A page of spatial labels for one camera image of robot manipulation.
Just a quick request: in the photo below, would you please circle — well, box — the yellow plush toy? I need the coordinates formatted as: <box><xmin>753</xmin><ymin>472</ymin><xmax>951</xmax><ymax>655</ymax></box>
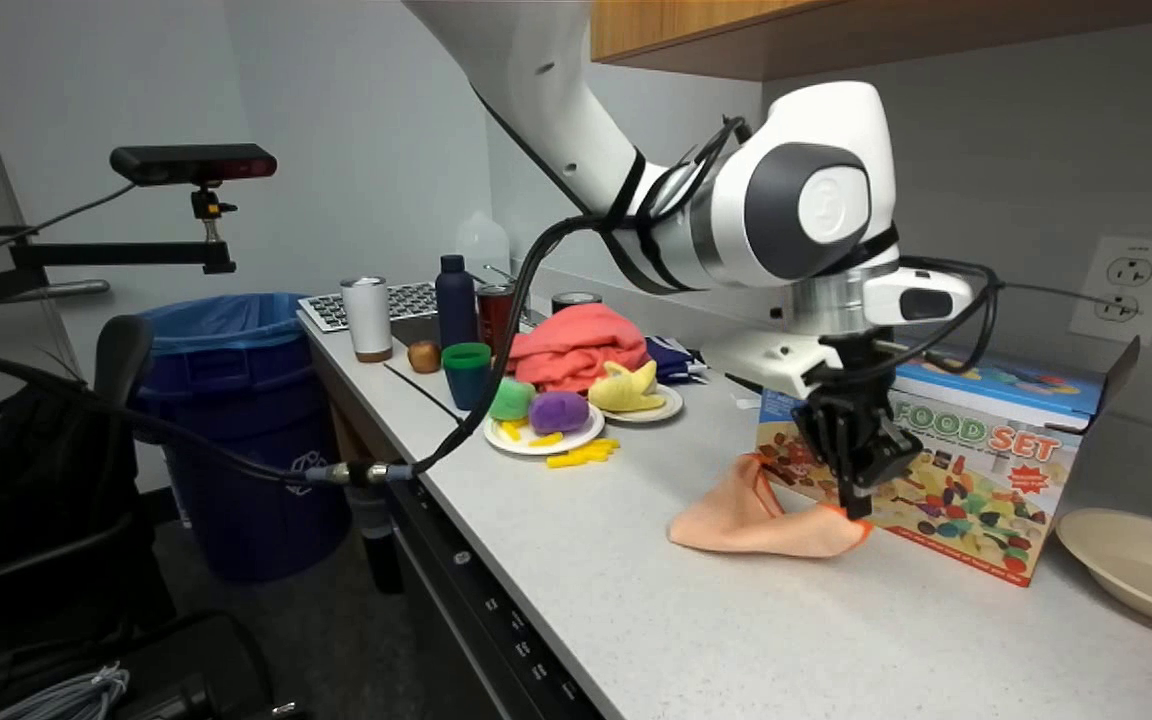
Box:
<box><xmin>583</xmin><ymin>357</ymin><xmax>670</xmax><ymax>418</ymax></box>

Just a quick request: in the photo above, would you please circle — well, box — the green plush pear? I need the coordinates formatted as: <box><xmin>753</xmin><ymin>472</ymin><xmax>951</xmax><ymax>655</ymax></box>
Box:
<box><xmin>483</xmin><ymin>375</ymin><xmax>539</xmax><ymax>427</ymax></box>

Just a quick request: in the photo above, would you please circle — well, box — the orange microfibre cloth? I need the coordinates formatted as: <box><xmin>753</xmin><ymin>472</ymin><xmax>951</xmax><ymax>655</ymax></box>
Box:
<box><xmin>662</xmin><ymin>450</ymin><xmax>875</xmax><ymax>565</ymax></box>

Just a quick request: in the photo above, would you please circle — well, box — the dark red cup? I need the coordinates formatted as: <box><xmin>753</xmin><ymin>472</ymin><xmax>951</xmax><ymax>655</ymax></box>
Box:
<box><xmin>475</xmin><ymin>284</ymin><xmax>529</xmax><ymax>357</ymax></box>

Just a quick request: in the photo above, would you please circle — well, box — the large white plate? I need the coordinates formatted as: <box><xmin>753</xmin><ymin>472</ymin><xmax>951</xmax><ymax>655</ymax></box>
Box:
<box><xmin>478</xmin><ymin>396</ymin><xmax>608</xmax><ymax>461</ymax></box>

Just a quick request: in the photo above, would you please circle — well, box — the beige plate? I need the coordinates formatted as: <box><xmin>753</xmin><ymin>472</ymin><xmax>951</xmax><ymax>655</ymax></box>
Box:
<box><xmin>1052</xmin><ymin>505</ymin><xmax>1152</xmax><ymax>636</ymax></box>

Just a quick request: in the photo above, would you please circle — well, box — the yellow toy food piece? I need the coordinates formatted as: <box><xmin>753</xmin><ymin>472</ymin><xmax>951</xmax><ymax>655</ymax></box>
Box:
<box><xmin>545</xmin><ymin>434</ymin><xmax>622</xmax><ymax>472</ymax></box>

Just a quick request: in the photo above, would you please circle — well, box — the green bowl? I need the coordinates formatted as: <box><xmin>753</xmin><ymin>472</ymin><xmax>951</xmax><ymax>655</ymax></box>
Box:
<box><xmin>440</xmin><ymin>339</ymin><xmax>497</xmax><ymax>418</ymax></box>

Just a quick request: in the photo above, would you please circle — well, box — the wooden wall cabinet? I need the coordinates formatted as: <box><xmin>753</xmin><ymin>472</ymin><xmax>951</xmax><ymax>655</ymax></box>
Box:
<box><xmin>587</xmin><ymin>0</ymin><xmax>1152</xmax><ymax>84</ymax></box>

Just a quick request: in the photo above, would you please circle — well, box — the dark blue folded object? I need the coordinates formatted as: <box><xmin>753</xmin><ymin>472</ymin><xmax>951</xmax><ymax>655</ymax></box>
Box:
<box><xmin>642</xmin><ymin>334</ymin><xmax>711</xmax><ymax>388</ymax></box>

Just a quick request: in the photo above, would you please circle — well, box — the white wall outlet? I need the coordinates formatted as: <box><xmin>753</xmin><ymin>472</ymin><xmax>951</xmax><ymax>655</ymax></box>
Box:
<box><xmin>1069</xmin><ymin>232</ymin><xmax>1152</xmax><ymax>348</ymax></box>

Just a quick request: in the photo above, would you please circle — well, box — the translucent white bottle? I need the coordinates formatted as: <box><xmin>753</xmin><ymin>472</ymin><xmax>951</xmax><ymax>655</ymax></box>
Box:
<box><xmin>452</xmin><ymin>198</ymin><xmax>516</xmax><ymax>292</ymax></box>

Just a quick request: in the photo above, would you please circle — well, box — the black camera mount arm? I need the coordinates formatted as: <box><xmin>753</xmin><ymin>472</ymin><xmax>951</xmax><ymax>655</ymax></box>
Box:
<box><xmin>0</xmin><ymin>183</ymin><xmax>245</xmax><ymax>319</ymax></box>

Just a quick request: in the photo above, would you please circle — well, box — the black office chair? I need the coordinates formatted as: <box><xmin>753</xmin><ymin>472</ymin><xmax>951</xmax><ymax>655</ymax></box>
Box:
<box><xmin>0</xmin><ymin>311</ymin><xmax>160</xmax><ymax>632</ymax></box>

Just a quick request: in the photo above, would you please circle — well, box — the grey computer keyboard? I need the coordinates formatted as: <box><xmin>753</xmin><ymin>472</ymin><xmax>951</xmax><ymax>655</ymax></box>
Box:
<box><xmin>296</xmin><ymin>277</ymin><xmax>445</xmax><ymax>336</ymax></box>

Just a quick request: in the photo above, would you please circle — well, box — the play food set box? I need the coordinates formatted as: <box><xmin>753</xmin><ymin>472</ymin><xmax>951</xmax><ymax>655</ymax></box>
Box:
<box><xmin>753</xmin><ymin>348</ymin><xmax>1145</xmax><ymax>593</ymax></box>

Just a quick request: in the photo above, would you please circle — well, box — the small white plate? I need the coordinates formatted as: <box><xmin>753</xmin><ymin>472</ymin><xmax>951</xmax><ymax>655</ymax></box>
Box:
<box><xmin>596</xmin><ymin>381</ymin><xmax>686</xmax><ymax>427</ymax></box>

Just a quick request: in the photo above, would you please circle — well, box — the black equipment with silver parts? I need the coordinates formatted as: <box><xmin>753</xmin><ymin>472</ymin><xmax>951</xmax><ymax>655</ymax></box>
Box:
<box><xmin>321</xmin><ymin>371</ymin><xmax>608</xmax><ymax>720</ymax></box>

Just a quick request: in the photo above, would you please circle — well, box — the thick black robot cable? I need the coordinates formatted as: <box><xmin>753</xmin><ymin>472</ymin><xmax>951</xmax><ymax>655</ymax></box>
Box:
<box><xmin>0</xmin><ymin>117</ymin><xmax>1009</xmax><ymax>493</ymax></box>

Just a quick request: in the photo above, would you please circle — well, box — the blue recycling bin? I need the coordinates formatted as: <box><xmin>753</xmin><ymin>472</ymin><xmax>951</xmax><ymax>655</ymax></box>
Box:
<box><xmin>132</xmin><ymin>292</ymin><xmax>353</xmax><ymax>589</ymax></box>

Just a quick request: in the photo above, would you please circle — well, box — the black stereo camera bar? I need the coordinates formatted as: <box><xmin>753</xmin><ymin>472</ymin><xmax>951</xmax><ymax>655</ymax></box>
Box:
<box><xmin>108</xmin><ymin>142</ymin><xmax>279</xmax><ymax>188</ymax></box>

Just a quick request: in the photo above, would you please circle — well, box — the dark blue bottle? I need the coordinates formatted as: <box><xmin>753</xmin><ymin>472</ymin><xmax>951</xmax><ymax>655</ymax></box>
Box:
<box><xmin>431</xmin><ymin>253</ymin><xmax>478</xmax><ymax>352</ymax></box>

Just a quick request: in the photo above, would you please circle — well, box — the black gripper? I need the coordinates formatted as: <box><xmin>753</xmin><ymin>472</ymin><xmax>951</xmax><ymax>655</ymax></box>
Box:
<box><xmin>792</xmin><ymin>334</ymin><xmax>929</xmax><ymax>525</ymax></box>

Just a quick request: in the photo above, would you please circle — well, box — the purple plush ball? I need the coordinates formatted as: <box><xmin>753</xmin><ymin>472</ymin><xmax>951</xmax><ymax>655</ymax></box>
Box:
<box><xmin>529</xmin><ymin>388</ymin><xmax>590</xmax><ymax>440</ymax></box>

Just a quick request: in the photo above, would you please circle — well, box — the dark metal can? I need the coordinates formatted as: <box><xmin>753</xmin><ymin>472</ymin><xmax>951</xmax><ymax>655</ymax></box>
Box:
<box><xmin>546</xmin><ymin>289</ymin><xmax>608</xmax><ymax>315</ymax></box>

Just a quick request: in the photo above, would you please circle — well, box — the red crumpled cloth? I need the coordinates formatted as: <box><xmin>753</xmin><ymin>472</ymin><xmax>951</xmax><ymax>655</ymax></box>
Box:
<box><xmin>504</xmin><ymin>300</ymin><xmax>651</xmax><ymax>400</ymax></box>

